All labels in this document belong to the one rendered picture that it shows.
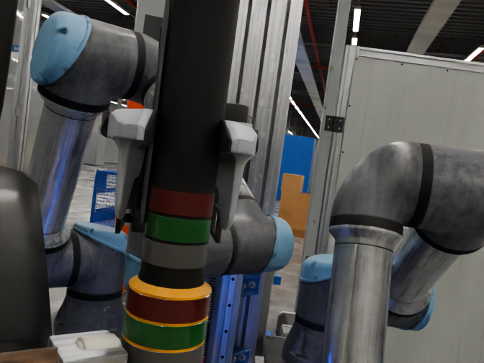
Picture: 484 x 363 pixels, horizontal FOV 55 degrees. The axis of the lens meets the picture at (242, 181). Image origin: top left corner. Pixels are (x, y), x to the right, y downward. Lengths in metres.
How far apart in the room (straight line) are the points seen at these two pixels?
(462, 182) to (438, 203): 0.04
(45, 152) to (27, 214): 0.49
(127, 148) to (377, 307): 0.43
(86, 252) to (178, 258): 0.76
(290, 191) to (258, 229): 8.91
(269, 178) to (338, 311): 0.57
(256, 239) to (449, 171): 0.26
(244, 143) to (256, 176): 0.89
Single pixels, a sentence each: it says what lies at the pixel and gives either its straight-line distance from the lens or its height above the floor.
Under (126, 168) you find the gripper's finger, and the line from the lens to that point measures 0.24.
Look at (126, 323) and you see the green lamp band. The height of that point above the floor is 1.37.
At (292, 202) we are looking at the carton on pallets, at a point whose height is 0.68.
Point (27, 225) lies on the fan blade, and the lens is 0.35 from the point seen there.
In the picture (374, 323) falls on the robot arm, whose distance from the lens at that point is 0.60.
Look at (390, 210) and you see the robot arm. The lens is 0.61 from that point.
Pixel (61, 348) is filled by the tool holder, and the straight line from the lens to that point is 0.24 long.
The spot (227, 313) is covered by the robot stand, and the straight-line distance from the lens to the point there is 1.08.
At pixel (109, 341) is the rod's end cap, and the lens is 0.24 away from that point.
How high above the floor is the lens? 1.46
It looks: 3 degrees down
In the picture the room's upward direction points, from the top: 8 degrees clockwise
